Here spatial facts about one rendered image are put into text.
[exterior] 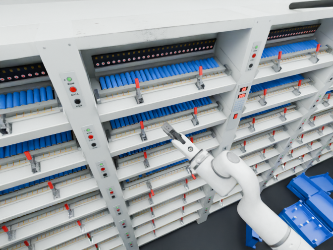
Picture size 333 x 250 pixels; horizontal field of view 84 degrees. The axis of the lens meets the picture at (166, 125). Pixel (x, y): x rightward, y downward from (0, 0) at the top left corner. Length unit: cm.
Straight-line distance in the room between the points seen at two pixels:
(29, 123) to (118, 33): 41
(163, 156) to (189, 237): 120
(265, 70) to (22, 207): 128
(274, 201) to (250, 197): 186
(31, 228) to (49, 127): 67
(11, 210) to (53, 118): 51
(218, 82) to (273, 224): 57
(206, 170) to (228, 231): 154
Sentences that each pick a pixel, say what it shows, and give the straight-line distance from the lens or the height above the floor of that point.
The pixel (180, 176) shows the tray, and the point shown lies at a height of 97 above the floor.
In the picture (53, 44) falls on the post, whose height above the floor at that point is 182.
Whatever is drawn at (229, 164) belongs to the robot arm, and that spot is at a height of 150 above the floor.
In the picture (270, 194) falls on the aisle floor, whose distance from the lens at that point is 254.
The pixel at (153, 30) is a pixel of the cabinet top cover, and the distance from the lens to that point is 62.
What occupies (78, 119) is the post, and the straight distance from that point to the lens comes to 70.
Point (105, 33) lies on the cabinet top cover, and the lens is 59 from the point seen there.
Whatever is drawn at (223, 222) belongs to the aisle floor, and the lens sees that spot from 220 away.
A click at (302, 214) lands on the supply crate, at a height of 32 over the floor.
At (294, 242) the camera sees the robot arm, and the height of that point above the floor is 136.
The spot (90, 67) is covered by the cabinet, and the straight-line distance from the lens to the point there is 83.
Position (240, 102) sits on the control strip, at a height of 145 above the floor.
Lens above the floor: 197
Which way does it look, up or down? 41 degrees down
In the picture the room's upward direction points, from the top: straight up
